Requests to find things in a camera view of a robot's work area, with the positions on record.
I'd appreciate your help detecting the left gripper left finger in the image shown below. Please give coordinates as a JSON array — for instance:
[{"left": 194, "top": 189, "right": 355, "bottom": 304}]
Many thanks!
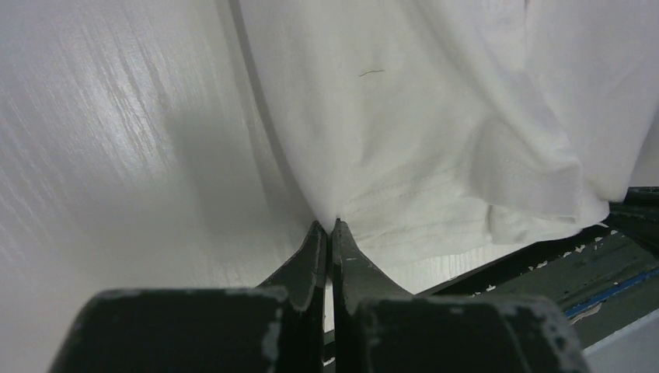
[{"left": 51, "top": 222, "right": 327, "bottom": 372}]

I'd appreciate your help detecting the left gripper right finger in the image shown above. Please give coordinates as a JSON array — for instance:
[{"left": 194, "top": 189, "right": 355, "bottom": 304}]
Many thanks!
[{"left": 331, "top": 221, "right": 590, "bottom": 372}]

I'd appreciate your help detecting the white t shirt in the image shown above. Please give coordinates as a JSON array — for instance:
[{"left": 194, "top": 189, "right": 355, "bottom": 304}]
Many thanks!
[{"left": 232, "top": 1, "right": 658, "bottom": 266}]

